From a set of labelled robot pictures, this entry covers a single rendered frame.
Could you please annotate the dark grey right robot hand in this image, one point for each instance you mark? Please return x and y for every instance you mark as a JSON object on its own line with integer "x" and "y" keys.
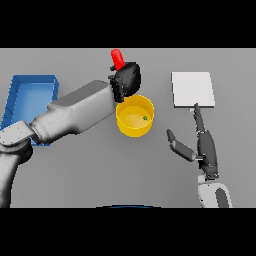
{"x": 206, "y": 146}

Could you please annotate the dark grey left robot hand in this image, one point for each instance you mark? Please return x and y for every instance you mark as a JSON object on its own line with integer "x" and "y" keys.
{"x": 128, "y": 79}

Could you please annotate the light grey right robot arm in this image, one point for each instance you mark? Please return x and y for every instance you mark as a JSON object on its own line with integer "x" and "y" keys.
{"x": 213, "y": 195}

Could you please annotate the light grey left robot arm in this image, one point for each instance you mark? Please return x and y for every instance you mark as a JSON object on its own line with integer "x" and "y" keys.
{"x": 66, "y": 115}

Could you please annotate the yellow bowl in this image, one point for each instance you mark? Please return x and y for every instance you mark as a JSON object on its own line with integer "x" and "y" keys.
{"x": 135, "y": 116}

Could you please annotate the green nut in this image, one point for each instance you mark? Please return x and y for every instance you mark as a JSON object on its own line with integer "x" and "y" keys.
{"x": 145, "y": 117}

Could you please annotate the pale square measuring scale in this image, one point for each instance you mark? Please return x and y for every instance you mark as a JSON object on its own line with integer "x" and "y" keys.
{"x": 192, "y": 89}

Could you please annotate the blue tray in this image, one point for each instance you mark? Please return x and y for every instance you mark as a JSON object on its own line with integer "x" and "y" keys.
{"x": 28, "y": 96}

